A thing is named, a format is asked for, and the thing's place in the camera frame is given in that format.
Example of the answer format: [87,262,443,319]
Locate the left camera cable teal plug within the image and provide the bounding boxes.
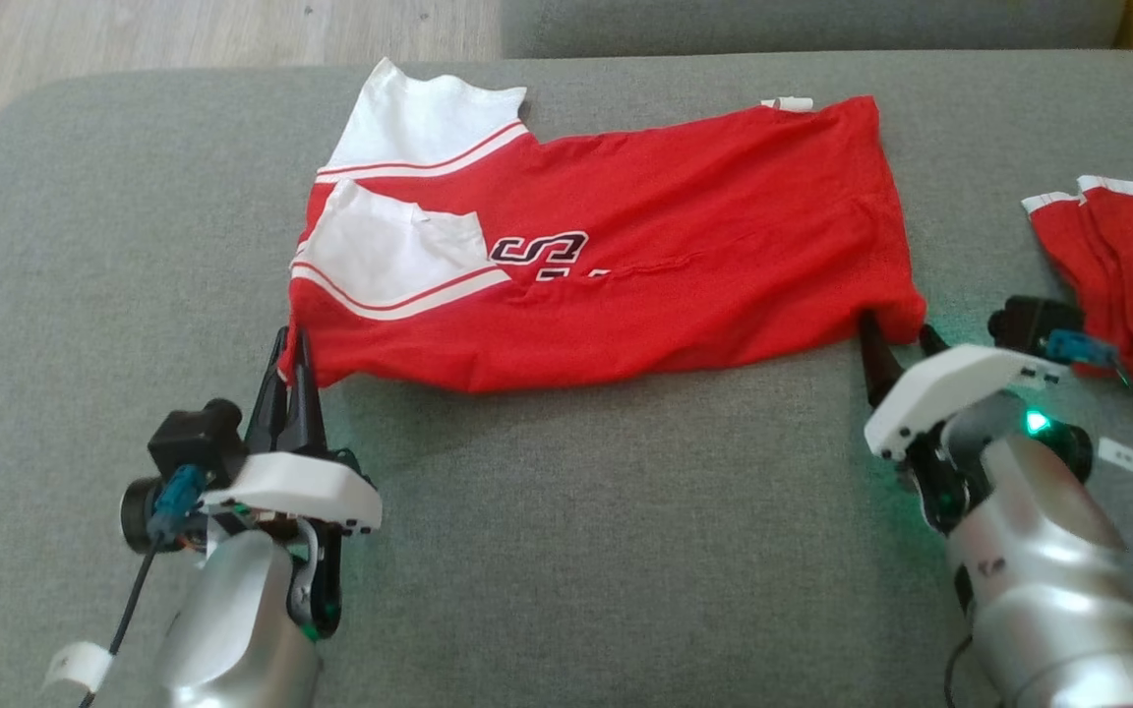
[80,464,209,708]

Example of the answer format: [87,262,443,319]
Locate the white cable label tag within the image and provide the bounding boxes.
[1096,437,1133,481]
[42,641,113,691]

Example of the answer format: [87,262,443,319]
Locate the large grey sofa ottoman cushion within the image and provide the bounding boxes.
[0,49,1133,708]

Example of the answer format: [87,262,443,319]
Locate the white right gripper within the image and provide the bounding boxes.
[858,309,1071,463]

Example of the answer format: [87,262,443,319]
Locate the grey sofa back cushion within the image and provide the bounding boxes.
[500,0,1128,58]

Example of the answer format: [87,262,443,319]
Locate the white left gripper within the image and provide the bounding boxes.
[201,326,384,537]

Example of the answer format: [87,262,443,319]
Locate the red basketball jersey white sleeves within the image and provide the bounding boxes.
[276,57,926,394]

